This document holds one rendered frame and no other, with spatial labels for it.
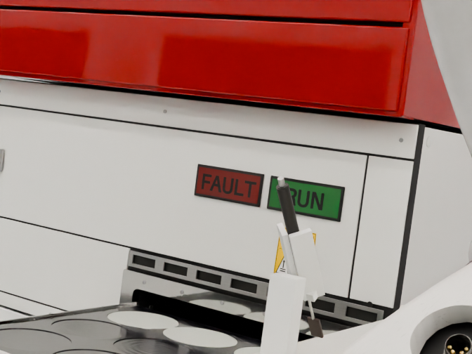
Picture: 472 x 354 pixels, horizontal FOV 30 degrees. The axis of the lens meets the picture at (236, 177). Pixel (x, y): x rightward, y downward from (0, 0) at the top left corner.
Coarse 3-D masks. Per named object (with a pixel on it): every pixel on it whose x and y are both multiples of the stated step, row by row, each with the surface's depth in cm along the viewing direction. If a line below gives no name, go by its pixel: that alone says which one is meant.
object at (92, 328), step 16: (48, 320) 117; (64, 320) 118; (80, 320) 119; (96, 320) 120; (176, 320) 127; (0, 336) 106; (16, 336) 107; (32, 336) 108; (48, 336) 109; (64, 336) 110; (80, 336) 111; (96, 336) 112; (112, 336) 113; (128, 336) 113; (144, 336) 115; (160, 336) 116; (240, 336) 121; (16, 352) 100; (32, 352) 101; (48, 352) 102; (64, 352) 103; (80, 352) 104; (96, 352) 105; (112, 352) 105; (128, 352) 106; (144, 352) 107; (160, 352) 108; (176, 352) 109; (192, 352) 110; (208, 352) 111; (224, 352) 112
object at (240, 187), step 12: (204, 168) 132; (204, 180) 132; (216, 180) 131; (228, 180) 129; (240, 180) 128; (252, 180) 127; (204, 192) 132; (216, 192) 131; (228, 192) 129; (240, 192) 128; (252, 192) 127
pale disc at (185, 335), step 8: (176, 328) 121; (184, 328) 122; (192, 328) 123; (200, 328) 123; (168, 336) 116; (176, 336) 116; (184, 336) 117; (192, 336) 118; (200, 336) 118; (208, 336) 119; (216, 336) 120; (224, 336) 120; (192, 344) 114; (200, 344) 114; (208, 344) 115; (216, 344) 115; (224, 344) 116; (232, 344) 117
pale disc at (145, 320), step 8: (120, 312) 127; (128, 312) 128; (136, 312) 129; (144, 312) 129; (112, 320) 121; (120, 320) 122; (128, 320) 123; (136, 320) 123; (144, 320) 124; (152, 320) 125; (160, 320) 125; (168, 320) 126; (144, 328) 119; (152, 328) 120; (160, 328) 120
